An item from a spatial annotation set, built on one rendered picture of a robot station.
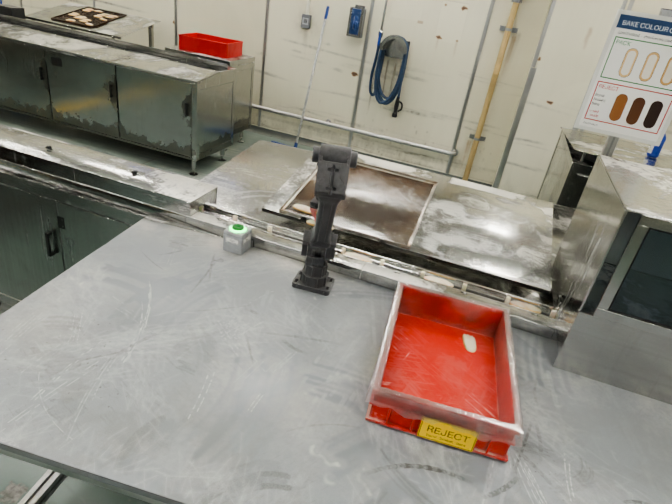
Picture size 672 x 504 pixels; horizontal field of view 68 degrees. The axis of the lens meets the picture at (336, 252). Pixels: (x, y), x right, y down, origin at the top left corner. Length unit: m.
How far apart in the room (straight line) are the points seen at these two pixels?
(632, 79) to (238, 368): 1.84
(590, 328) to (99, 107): 4.30
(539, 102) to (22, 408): 4.48
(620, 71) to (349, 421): 1.74
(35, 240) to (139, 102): 2.42
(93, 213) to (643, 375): 1.90
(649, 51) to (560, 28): 2.58
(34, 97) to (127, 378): 4.39
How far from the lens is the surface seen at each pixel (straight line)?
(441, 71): 5.24
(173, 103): 4.42
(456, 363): 1.40
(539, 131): 4.97
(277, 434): 1.12
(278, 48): 5.72
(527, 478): 1.21
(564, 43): 4.88
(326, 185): 1.18
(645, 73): 2.35
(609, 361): 1.53
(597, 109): 2.35
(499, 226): 2.00
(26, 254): 2.51
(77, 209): 2.17
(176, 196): 1.85
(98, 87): 4.88
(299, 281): 1.55
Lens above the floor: 1.67
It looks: 28 degrees down
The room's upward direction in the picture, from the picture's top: 10 degrees clockwise
